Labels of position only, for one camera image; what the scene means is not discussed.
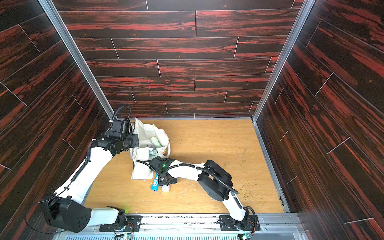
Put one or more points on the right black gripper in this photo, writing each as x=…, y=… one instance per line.
x=166, y=179

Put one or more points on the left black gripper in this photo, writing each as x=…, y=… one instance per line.
x=135, y=138

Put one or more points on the white floral canvas tote bag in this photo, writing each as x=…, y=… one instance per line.
x=145, y=133

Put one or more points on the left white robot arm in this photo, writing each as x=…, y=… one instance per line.
x=65, y=209

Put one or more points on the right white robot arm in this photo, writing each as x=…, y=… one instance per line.
x=215, y=181

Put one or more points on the blue flashlight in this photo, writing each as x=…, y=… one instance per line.
x=155, y=184

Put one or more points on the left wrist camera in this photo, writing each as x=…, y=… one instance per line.
x=121, y=127

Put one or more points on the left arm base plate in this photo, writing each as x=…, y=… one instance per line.
x=129, y=223

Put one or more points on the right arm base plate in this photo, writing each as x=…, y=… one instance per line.
x=229, y=224

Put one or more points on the aluminium front rail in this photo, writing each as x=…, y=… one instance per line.
x=196, y=227

